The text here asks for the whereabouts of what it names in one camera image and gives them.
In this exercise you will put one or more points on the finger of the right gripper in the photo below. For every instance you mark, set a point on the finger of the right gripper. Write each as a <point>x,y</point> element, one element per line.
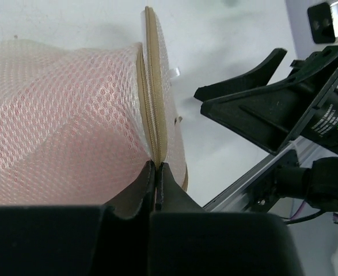
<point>304,104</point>
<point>257,77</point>

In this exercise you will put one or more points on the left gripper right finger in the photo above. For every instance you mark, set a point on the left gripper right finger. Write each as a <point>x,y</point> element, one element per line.
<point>210,243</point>

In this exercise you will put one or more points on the aluminium table frame rail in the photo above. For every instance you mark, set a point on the aluminium table frame rail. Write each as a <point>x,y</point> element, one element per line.
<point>237,197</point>

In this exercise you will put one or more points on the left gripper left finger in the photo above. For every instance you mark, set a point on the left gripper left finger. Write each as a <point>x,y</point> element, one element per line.
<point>104,239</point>

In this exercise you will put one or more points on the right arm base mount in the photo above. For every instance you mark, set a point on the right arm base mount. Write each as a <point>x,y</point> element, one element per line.
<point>323,21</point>

